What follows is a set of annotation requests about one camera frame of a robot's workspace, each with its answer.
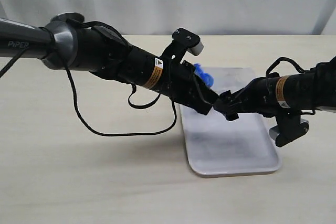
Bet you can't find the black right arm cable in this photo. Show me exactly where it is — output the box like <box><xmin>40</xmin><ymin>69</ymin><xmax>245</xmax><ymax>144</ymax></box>
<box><xmin>265</xmin><ymin>56</ymin><xmax>316</xmax><ymax>96</ymax></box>

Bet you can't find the white rectangular plastic tray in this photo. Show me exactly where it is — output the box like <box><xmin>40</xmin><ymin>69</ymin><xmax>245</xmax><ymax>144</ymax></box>
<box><xmin>179</xmin><ymin>66</ymin><xmax>284</xmax><ymax>178</ymax></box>

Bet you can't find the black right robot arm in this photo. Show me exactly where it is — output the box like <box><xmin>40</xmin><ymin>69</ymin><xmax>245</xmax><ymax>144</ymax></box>
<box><xmin>213</xmin><ymin>57</ymin><xmax>335</xmax><ymax>121</ymax></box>

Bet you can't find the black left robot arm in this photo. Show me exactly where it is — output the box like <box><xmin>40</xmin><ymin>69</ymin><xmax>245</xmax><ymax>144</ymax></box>
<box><xmin>1</xmin><ymin>18</ymin><xmax>218</xmax><ymax>115</ymax></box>

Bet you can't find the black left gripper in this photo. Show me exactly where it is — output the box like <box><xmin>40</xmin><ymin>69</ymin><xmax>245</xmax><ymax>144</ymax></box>
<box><xmin>157</xmin><ymin>61</ymin><xmax>219</xmax><ymax>115</ymax></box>

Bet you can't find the stainless steel cup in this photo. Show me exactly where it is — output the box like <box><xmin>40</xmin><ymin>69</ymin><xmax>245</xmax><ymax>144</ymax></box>
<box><xmin>50</xmin><ymin>12</ymin><xmax>85</xmax><ymax>23</ymax></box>

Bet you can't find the blue plastic container lid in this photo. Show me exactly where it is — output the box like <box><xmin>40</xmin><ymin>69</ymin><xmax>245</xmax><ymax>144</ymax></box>
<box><xmin>194</xmin><ymin>63</ymin><xmax>214</xmax><ymax>88</ymax></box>

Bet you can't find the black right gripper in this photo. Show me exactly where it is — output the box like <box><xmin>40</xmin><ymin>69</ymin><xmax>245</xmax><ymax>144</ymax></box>
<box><xmin>213</xmin><ymin>77</ymin><xmax>277</xmax><ymax>121</ymax></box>

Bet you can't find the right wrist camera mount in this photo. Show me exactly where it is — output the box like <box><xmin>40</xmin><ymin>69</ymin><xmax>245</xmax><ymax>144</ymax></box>
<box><xmin>268</xmin><ymin>114</ymin><xmax>309</xmax><ymax>147</ymax></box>

